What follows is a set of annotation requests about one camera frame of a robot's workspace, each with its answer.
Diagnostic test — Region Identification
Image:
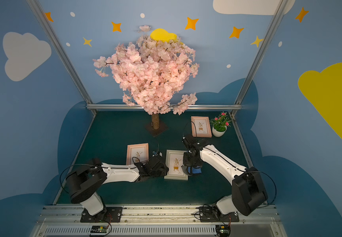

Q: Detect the pink blossom artificial tree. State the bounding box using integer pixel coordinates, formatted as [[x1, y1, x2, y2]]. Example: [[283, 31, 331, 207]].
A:
[[93, 25, 200, 136]]

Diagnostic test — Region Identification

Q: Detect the left controller board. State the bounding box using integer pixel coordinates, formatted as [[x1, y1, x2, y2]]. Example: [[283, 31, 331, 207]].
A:
[[89, 225, 109, 237]]

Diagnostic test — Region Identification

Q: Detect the green picture frame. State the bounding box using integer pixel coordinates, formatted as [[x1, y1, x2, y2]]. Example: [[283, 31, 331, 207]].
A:
[[164, 150, 188, 181]]

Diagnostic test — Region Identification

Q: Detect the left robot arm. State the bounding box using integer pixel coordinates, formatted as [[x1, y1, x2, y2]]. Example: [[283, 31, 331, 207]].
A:
[[66, 156, 169, 217]]

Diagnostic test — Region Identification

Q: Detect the controller board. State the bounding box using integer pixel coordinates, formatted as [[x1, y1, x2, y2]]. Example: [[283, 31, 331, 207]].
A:
[[215, 225, 231, 237], [89, 225, 109, 237]]

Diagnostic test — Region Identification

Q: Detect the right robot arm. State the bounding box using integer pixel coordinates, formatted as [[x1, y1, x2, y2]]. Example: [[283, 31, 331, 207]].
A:
[[182, 134, 268, 216]]

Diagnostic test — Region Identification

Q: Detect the right controller board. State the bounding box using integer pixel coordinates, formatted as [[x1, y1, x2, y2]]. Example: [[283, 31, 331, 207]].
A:
[[215, 225, 231, 237]]

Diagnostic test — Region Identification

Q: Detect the pink picture frame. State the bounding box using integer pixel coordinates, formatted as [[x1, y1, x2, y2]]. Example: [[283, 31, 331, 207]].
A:
[[126, 143, 149, 165], [191, 116, 212, 138]]

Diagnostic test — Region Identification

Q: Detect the blue and grey cloth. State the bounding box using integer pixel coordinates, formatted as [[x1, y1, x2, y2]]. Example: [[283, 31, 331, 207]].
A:
[[182, 166, 202, 176]]

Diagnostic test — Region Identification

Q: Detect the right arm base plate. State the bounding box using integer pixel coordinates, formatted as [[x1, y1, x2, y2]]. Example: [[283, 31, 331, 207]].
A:
[[194, 205, 240, 223]]

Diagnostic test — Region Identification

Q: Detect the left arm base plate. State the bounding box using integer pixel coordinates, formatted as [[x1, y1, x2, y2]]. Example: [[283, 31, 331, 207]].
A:
[[80, 206, 123, 223]]

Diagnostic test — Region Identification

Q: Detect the white pot with flowers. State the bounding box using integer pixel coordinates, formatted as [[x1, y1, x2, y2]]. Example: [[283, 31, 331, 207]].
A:
[[209, 112, 230, 137]]

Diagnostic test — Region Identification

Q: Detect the aluminium front rail assembly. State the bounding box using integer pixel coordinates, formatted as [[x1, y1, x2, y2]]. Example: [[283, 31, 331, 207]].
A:
[[30, 204, 287, 237]]

